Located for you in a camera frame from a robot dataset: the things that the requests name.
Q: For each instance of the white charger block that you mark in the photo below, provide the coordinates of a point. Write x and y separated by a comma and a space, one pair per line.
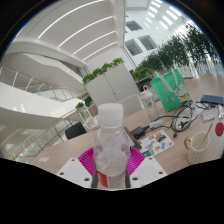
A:
156, 124

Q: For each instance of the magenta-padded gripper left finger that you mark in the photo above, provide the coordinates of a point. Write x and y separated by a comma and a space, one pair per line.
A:
75, 170

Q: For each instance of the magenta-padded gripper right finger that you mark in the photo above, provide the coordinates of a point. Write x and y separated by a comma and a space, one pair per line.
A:
146, 170

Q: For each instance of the gold stirring spoon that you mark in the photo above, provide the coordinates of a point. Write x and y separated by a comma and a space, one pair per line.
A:
206, 135

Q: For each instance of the dark blue keyboard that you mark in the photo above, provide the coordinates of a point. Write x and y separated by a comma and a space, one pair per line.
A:
213, 99

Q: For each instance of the colourful sticker sheet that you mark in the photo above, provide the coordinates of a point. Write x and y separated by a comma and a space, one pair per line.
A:
156, 142

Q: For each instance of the small planter with green plants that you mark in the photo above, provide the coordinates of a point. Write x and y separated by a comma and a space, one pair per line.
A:
85, 111

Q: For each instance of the clear lidded tumbler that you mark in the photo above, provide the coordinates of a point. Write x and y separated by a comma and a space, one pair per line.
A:
150, 105

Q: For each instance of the white chair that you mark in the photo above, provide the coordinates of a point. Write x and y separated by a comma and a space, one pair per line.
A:
130, 105

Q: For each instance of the small white paper note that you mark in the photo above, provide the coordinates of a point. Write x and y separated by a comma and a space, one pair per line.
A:
43, 159

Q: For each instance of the ceiling light strips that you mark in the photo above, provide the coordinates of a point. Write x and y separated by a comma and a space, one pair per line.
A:
80, 33

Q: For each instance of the black chair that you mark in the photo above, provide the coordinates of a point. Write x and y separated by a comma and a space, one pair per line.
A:
76, 130

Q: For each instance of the white planter cabinet with plants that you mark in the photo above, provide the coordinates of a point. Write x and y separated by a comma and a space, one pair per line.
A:
110, 83

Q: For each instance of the green tote bag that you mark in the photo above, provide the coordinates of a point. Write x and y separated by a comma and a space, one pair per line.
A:
168, 90

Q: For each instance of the black charger block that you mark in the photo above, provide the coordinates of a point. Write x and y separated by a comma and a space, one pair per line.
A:
139, 132

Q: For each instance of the flat round red coaster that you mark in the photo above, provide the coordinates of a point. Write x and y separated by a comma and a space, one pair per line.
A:
219, 129

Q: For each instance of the clear plastic water bottle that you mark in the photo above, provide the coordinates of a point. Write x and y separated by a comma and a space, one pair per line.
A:
111, 150

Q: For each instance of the row of green hedge plants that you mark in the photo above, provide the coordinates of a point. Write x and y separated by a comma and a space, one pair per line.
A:
173, 53

